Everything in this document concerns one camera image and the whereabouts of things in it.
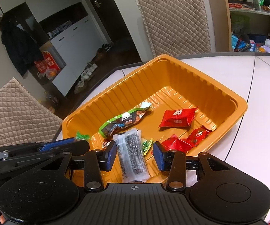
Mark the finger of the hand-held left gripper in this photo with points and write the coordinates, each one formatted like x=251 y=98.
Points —
x=78 y=146
x=55 y=145

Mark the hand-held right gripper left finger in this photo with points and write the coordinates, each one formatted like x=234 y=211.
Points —
x=111 y=155

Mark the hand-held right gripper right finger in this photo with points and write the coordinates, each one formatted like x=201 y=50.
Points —
x=158 y=157

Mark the small green candy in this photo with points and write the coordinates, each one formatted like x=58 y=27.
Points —
x=82 y=136

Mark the green yellow candy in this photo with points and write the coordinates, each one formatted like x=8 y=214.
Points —
x=146 y=146

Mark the clear dark snack packet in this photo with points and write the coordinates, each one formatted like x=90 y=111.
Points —
x=132 y=154

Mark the red foil snack packet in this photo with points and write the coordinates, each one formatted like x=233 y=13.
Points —
x=177 y=144

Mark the green snack packet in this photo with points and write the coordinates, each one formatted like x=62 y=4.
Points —
x=123 y=121

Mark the red square snack packet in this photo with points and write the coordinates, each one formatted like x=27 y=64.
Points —
x=177 y=119

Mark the small red candy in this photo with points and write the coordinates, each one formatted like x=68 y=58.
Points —
x=198 y=137

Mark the orange plastic tray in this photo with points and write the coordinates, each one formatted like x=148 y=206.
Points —
x=172 y=82

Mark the beige quilted chair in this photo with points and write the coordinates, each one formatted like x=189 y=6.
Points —
x=15 y=117
x=172 y=21

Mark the row of shoes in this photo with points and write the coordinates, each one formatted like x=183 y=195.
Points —
x=88 y=71

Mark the red gift boxes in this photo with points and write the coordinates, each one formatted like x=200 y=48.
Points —
x=48 y=61

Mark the dark coat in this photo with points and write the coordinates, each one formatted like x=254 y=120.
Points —
x=20 y=46

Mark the white cabinet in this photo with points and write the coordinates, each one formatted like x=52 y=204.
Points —
x=78 y=37

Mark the dark wooden door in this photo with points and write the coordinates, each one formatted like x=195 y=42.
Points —
x=116 y=16

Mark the beige quilted chair back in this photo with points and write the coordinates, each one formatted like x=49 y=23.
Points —
x=172 y=21

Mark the wooden shelf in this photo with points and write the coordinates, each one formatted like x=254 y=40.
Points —
x=219 y=16

